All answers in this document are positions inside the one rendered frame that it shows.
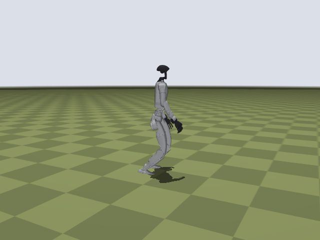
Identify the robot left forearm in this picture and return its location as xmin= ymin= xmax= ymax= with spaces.
xmin=157 ymin=108 xmax=166 ymax=119

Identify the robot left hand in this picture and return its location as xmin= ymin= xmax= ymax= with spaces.
xmin=164 ymin=114 xmax=174 ymax=129

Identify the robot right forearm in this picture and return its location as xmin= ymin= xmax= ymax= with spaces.
xmin=163 ymin=100 xmax=176 ymax=121

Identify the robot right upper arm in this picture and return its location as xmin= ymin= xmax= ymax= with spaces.
xmin=158 ymin=83 xmax=166 ymax=108

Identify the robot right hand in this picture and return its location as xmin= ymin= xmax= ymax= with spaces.
xmin=170 ymin=118 xmax=183 ymax=133

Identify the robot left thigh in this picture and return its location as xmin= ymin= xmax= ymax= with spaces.
xmin=161 ymin=118 xmax=172 ymax=151

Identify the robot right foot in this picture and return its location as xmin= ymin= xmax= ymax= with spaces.
xmin=138 ymin=169 xmax=155 ymax=175

